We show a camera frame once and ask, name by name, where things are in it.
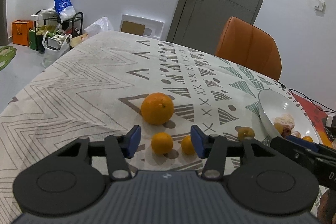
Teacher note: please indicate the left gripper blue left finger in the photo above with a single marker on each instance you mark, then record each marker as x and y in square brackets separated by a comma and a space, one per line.
[118, 148]

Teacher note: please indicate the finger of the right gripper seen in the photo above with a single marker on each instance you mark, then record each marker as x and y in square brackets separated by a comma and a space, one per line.
[301, 142]

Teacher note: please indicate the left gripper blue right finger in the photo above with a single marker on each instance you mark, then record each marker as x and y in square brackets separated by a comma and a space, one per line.
[211, 148]

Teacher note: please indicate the large orange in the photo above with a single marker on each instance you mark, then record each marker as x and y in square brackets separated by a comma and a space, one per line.
[308, 138]
[157, 109]

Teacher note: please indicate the small tangerine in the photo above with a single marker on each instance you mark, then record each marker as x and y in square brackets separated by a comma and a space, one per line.
[187, 146]
[162, 143]

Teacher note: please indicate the small dark red fruit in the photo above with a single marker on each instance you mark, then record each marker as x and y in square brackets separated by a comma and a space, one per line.
[286, 132]

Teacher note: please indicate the yellow-green lime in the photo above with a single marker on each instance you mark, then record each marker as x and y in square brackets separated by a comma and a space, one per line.
[245, 133]
[279, 127]

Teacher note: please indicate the person's right hand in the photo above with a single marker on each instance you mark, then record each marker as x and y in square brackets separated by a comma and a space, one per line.
[323, 208]

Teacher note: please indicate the peeled pomelo segment in plate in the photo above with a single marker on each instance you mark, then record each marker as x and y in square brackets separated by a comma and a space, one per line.
[296, 134]

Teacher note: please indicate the white power adapter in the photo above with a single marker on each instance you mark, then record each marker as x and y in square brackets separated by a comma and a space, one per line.
[331, 122]

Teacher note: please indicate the red orange cartoon mat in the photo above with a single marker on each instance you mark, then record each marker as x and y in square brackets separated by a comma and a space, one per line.
[317, 117]

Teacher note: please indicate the yellow-green lime in plate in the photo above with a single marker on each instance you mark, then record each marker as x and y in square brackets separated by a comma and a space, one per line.
[279, 127]

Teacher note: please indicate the white ceramic plate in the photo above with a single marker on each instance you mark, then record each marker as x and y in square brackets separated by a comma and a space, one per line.
[273, 105]

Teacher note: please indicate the patterned white tablecloth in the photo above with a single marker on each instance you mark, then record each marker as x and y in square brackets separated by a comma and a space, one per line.
[97, 89]

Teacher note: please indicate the orange leather chair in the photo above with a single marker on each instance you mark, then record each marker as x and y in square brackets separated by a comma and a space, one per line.
[249, 46]

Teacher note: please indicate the white bag with items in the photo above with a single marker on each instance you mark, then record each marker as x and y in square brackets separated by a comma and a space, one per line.
[55, 47]

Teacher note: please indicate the white foam packaging with cardboard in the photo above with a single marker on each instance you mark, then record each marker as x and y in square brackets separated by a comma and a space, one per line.
[141, 26]

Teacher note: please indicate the clear plastic bag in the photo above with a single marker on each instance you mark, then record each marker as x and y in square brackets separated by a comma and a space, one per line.
[101, 25]

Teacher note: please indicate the black metal rack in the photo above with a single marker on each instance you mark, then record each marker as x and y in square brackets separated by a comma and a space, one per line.
[48, 20]

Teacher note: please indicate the green floor rug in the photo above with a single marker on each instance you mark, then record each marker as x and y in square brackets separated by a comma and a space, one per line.
[7, 53]

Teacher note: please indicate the blue and white plastic bag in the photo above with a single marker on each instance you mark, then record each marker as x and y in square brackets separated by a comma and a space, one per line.
[64, 9]

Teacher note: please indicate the orange paper shopping bag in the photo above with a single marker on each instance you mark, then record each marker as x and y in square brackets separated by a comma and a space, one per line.
[20, 31]

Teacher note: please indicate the white wall switch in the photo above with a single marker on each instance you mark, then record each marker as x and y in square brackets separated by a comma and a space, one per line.
[319, 5]

